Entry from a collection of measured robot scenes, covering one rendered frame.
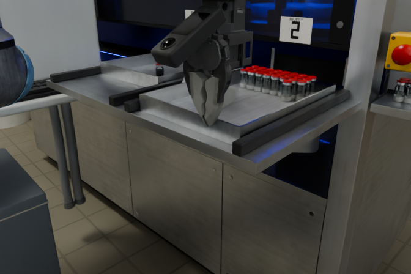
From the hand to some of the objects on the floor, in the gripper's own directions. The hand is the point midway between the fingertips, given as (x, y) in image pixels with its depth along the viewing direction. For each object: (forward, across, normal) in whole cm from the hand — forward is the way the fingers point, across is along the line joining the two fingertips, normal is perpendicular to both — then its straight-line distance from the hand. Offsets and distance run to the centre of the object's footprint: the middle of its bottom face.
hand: (205, 120), depth 57 cm
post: (+92, -10, -42) cm, 101 cm away
